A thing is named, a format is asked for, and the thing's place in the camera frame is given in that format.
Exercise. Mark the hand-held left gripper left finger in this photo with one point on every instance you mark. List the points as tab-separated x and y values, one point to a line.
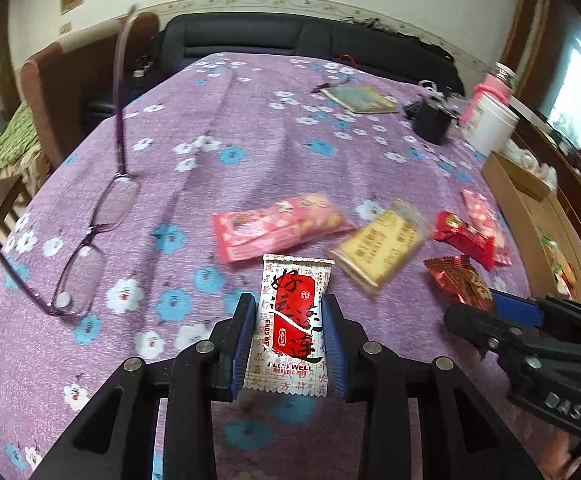
244	345

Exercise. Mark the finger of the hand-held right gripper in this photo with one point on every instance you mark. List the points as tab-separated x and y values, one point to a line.
475	327
517	306

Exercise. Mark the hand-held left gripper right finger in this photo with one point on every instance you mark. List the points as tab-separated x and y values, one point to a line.
333	347

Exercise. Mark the white red snack packet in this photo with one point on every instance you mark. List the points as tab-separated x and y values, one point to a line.
290	330

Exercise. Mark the dark red shiny snack packet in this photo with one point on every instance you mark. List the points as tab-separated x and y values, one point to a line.
458	280

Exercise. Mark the red snack packet round emblem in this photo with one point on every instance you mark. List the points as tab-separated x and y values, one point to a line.
465	241

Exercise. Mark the shallow cardboard box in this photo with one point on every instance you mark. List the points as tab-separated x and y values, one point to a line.
545	210

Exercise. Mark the yellow biscuit packet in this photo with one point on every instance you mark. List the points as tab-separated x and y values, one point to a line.
378	250

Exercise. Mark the green wrapped candy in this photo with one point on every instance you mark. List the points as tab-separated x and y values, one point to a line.
552	250
565	275

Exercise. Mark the pink snack packet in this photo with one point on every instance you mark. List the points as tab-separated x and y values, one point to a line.
485	210
280	227

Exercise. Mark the pale crumpled cloth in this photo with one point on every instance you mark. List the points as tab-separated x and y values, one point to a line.
530	162

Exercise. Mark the white plastic jar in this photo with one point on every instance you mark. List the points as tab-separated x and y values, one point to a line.
490	127

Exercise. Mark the black cup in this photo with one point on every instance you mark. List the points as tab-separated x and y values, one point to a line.
433	120

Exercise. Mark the pink thermos bottle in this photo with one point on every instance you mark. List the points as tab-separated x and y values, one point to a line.
487	89

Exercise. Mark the purple floral tablecloth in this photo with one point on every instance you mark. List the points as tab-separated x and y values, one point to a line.
195	120

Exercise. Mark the small notebook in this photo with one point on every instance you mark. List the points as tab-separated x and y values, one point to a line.
363	99

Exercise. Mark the black garment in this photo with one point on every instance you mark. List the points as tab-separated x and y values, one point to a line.
420	47

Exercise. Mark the brown armchair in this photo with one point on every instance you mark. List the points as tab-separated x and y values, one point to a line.
70	90

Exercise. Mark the green cushion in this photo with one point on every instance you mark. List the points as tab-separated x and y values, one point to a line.
5	147

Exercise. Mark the black leather sofa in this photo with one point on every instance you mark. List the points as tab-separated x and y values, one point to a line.
250	35

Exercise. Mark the purple frame glasses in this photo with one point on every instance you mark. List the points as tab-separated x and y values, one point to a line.
78	280

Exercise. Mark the wall socket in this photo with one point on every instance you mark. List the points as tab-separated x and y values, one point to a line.
65	26

